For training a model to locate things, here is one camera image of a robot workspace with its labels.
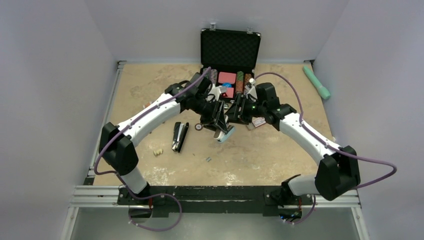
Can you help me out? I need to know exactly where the black stapler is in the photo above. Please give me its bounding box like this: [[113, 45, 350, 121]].
[[171, 122, 190, 153]]

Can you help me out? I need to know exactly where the small beige staple strip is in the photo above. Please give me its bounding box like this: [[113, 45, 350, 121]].
[[153, 148, 163, 157]]

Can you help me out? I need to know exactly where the staple box red white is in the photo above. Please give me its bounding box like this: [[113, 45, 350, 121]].
[[246, 117, 267, 131]]

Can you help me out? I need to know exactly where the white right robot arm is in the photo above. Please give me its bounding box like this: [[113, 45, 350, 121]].
[[225, 82, 361, 204]]

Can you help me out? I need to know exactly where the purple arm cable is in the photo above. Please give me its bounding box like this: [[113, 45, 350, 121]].
[[253, 72, 398, 226], [93, 66, 212, 232]]

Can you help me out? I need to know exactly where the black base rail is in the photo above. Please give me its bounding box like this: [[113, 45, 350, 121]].
[[117, 185, 313, 218]]

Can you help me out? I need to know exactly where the light blue stapler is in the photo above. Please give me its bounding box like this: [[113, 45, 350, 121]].
[[213, 125, 235, 143]]

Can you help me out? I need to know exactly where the pink card deck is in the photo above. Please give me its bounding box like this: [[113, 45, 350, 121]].
[[217, 71, 237, 85]]

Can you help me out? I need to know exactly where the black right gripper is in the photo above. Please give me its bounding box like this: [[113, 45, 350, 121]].
[[224, 94, 266, 126]]

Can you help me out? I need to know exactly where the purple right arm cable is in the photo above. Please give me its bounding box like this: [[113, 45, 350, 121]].
[[253, 72, 398, 226]]

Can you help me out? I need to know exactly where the aluminium frame rail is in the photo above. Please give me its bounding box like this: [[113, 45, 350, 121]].
[[62, 61, 370, 240]]

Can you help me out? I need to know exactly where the teal green cylinder tool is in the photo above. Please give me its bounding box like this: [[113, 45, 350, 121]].
[[302, 66, 331, 100]]

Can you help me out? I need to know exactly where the black poker chip case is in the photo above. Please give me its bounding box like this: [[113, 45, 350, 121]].
[[200, 28, 262, 103]]

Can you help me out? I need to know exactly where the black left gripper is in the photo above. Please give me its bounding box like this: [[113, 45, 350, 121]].
[[191, 94, 228, 133]]

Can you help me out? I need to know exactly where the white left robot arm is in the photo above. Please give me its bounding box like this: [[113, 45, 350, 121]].
[[99, 72, 234, 205]]

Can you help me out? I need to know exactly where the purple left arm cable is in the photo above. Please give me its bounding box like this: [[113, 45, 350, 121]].
[[93, 66, 212, 232]]

